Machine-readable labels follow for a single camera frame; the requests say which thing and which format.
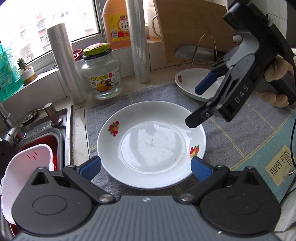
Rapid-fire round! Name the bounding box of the white plate with pepper stain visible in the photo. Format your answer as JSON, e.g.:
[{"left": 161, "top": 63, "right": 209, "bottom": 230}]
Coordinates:
[{"left": 97, "top": 101, "right": 207, "bottom": 190}]

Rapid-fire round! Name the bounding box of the steel sink faucet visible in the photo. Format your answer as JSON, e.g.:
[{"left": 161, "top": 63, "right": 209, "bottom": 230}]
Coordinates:
[{"left": 1, "top": 102, "right": 63, "bottom": 147}]

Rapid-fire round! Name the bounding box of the black cable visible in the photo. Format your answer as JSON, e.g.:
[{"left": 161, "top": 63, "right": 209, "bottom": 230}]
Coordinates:
[{"left": 280, "top": 115, "right": 296, "bottom": 179}]

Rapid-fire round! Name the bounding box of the green detergent bottle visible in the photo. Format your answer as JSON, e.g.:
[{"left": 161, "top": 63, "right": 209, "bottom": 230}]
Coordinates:
[{"left": 0, "top": 43, "right": 23, "bottom": 102}]

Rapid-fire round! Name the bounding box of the steel cleaver knife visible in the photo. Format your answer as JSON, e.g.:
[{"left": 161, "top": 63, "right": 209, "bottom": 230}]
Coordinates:
[{"left": 174, "top": 45, "right": 217, "bottom": 61}]

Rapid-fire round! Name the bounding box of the clear plastic wrap roll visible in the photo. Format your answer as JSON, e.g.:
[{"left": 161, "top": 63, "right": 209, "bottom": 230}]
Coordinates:
[{"left": 47, "top": 23, "right": 87, "bottom": 104}]

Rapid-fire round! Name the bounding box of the small potted succulent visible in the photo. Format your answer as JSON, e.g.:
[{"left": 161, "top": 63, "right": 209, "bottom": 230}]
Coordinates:
[{"left": 18, "top": 58, "right": 37, "bottom": 86}]

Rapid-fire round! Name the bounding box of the wire knife rack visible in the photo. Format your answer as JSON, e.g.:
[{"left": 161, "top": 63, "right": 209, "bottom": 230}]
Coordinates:
[{"left": 178, "top": 34, "right": 223, "bottom": 69}]

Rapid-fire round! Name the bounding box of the wooden cutting board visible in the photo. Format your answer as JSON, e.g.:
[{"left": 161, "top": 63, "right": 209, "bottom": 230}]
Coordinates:
[{"left": 154, "top": 0, "right": 234, "bottom": 63}]

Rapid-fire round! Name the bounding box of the gloved right hand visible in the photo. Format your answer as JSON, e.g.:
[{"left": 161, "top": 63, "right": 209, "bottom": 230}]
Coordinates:
[{"left": 256, "top": 55, "right": 295, "bottom": 108}]

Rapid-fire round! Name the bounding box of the glass jar green lid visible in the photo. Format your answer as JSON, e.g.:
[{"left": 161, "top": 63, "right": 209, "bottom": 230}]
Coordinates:
[{"left": 80, "top": 43, "right": 121, "bottom": 100}]

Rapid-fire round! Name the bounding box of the orange cooking wine bottle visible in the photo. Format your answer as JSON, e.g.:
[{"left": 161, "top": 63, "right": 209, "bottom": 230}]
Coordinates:
[{"left": 102, "top": 0, "right": 131, "bottom": 50}]

